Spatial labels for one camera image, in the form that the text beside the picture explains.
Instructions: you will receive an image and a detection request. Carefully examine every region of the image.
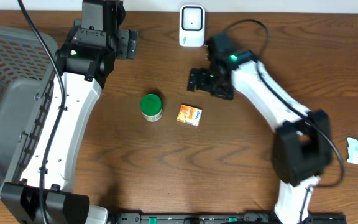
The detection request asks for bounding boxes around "black mounting rail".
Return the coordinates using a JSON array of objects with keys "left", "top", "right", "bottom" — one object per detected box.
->
[{"left": 109, "top": 212, "right": 347, "bottom": 224}]

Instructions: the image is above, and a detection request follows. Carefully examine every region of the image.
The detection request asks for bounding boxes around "grey plastic shopping basket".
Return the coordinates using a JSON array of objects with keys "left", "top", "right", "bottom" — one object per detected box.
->
[{"left": 0, "top": 26, "right": 56, "bottom": 198}]

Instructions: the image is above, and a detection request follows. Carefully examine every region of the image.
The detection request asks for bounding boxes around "orange tissue pack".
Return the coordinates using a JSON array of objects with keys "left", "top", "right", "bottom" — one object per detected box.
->
[{"left": 177, "top": 105, "right": 203, "bottom": 127}]

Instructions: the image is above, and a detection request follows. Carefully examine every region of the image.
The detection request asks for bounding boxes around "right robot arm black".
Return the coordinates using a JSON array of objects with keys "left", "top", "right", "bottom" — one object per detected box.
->
[{"left": 188, "top": 32, "right": 333, "bottom": 223}]

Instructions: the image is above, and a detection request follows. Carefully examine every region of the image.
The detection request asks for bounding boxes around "green lid white jar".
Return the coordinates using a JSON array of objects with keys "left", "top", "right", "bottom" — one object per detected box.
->
[{"left": 140, "top": 94, "right": 163, "bottom": 122}]

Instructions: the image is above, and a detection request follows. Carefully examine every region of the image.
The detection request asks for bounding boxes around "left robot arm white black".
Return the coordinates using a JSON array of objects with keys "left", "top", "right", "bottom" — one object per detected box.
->
[{"left": 1, "top": 1, "right": 138, "bottom": 223}]

